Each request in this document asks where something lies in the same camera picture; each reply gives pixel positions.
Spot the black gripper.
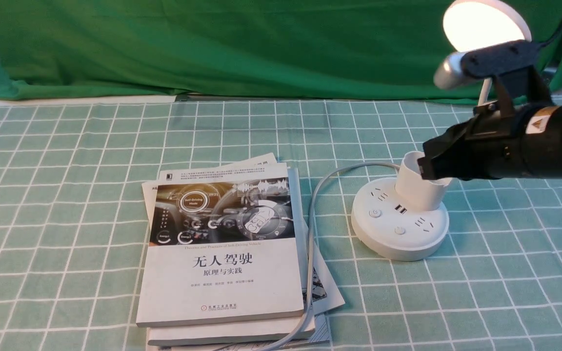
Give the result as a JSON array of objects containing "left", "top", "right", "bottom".
[{"left": 418, "top": 103, "right": 555, "bottom": 181}]

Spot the white desk lamp with socket base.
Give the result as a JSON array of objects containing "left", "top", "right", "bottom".
[{"left": 351, "top": 0, "right": 532, "bottom": 261}]

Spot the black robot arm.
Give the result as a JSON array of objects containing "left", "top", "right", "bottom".
[{"left": 418, "top": 103, "right": 562, "bottom": 181}]

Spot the metal binder clip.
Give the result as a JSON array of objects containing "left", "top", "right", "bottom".
[{"left": 541, "top": 67, "right": 557, "bottom": 86}]

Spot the thin booklet at bottom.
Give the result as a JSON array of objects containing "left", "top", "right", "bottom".
[{"left": 142, "top": 153, "right": 345, "bottom": 351}]

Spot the green backdrop cloth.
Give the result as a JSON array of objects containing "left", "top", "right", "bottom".
[{"left": 0, "top": 0, "right": 562, "bottom": 106}]

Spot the white self-driving textbook on top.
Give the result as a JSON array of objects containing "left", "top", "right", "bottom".
[{"left": 136, "top": 163, "right": 305, "bottom": 328}]

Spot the green checkered tablecloth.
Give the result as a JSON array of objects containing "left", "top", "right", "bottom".
[{"left": 0, "top": 101, "right": 562, "bottom": 351}]

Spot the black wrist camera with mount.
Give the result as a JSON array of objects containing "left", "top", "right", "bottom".
[{"left": 433, "top": 40, "right": 553, "bottom": 117}]

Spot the grey lamp power cable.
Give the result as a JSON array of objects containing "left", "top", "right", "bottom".
[{"left": 254, "top": 161, "right": 401, "bottom": 351}]

